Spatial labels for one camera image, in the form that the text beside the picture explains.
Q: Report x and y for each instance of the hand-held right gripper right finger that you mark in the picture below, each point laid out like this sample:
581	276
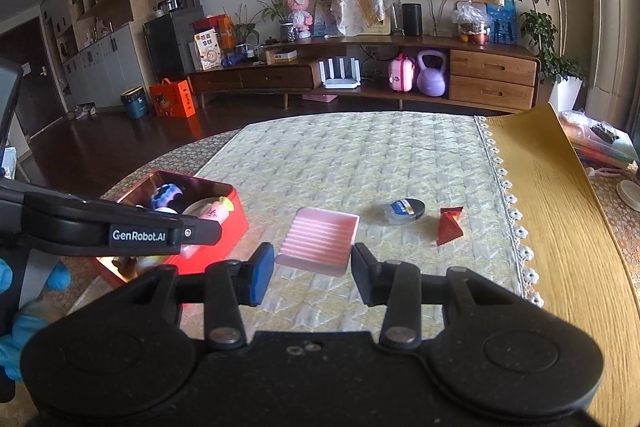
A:
367	279

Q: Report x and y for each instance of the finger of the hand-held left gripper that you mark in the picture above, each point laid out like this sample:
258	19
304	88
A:
202	232

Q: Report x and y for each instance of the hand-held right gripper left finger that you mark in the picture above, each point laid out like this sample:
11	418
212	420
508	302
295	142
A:
261	279

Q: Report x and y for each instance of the pink carrot toy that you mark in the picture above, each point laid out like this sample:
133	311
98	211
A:
217	211

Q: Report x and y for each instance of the red tin box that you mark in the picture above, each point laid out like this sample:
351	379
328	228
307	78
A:
235	217

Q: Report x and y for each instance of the pink ribbed soap dish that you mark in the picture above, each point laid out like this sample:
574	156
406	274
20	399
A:
320	237

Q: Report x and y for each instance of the person's left hand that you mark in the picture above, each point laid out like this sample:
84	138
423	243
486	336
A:
15	342

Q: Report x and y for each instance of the blue white patterned ball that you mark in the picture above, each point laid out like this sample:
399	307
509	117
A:
169	197

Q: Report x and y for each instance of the clear tape box blue label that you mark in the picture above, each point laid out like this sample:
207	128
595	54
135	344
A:
402	212

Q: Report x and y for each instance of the brown patterned tablecloth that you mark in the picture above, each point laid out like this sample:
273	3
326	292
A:
165	157

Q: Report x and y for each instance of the red candy packet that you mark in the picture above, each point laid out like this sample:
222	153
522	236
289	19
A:
450	227

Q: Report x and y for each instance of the quilted beige table mat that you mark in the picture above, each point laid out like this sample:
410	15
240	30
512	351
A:
350	157

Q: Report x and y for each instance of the orange gift bag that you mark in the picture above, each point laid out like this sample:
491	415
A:
172	99

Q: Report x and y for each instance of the teal trash bin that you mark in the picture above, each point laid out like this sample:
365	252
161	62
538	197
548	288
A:
135	104

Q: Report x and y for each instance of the dark wooden door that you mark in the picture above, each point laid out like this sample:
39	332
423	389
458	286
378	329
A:
30	77

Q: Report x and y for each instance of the blue toy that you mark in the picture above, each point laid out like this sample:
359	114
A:
235	58

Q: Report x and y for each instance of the white snack box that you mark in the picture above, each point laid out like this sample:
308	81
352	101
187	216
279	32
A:
207	52

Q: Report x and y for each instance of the black mini fridge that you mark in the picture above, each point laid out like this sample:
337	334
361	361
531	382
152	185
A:
170	47

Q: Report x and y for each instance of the small cardboard box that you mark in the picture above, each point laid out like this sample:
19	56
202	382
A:
281	56

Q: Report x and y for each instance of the white router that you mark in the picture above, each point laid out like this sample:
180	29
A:
341	82

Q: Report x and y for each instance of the orange gift box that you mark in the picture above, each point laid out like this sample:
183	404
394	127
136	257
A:
220	29

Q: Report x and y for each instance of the small green potted plant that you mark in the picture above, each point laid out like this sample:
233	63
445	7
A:
245	32

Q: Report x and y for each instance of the yellow wood-grain mat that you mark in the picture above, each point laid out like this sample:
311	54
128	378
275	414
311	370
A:
560	207

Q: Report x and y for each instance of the pink toy suitcase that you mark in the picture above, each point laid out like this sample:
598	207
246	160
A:
401	74

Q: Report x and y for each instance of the purple kettlebell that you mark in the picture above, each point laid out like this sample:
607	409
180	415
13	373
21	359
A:
431	79

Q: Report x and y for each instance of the plant in patterned pot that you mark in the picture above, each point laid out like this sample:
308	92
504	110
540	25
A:
286	32

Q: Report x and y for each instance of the pink plush doll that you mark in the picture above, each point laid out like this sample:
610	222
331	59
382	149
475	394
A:
300	12

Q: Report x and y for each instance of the wooden TV cabinet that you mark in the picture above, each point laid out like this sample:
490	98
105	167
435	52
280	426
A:
492	67

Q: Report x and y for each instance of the black speaker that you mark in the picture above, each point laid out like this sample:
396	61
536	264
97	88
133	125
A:
412	19

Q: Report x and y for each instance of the clear plastic bag with fruit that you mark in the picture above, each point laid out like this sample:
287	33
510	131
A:
471	24

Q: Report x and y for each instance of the white plate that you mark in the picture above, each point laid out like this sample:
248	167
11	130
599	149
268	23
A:
630	194

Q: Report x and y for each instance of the blue picture card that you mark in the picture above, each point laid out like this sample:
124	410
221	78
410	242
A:
502	22

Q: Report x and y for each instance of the beige curtain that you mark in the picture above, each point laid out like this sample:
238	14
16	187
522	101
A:
612	7

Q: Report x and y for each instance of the wooden wall cabinet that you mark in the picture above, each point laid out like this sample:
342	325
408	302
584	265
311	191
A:
110	32

